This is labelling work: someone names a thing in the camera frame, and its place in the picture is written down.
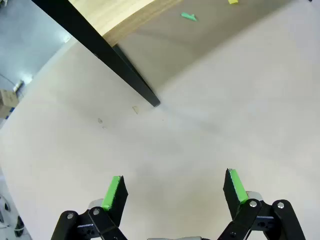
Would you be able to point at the small green paper scrap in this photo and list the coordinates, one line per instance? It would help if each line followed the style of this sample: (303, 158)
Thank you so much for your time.
(187, 16)

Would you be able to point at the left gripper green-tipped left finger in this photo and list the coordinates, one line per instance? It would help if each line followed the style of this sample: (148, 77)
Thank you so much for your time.
(117, 200)

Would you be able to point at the yellow paper scrap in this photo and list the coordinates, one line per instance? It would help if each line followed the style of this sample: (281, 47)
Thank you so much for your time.
(233, 1)

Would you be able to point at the small printed cardboard box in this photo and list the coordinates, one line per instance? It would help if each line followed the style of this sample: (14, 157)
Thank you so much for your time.
(6, 111)

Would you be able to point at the open brown cardboard box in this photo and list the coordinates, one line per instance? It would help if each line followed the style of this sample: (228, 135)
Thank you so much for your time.
(7, 98)

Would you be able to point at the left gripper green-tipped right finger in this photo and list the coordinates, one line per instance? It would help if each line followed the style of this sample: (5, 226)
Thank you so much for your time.
(233, 197)

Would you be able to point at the small white floor object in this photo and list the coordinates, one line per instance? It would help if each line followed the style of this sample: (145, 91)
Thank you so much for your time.
(19, 85)

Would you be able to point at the black-framed wooden two-tier shelf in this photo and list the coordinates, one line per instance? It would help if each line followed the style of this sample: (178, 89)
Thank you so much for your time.
(100, 50)

